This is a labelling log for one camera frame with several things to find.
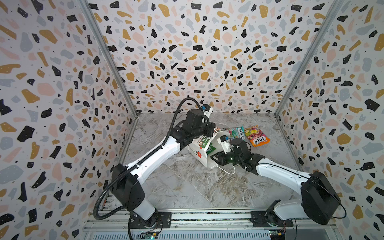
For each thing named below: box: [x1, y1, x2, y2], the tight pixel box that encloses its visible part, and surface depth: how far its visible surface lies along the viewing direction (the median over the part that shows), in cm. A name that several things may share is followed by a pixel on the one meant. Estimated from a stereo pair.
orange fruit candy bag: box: [244, 125, 271, 147], surface depth 107 cm
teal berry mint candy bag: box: [228, 125, 246, 141], surface depth 108 cm
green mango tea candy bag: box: [197, 135, 217, 155], surface depth 81 cm
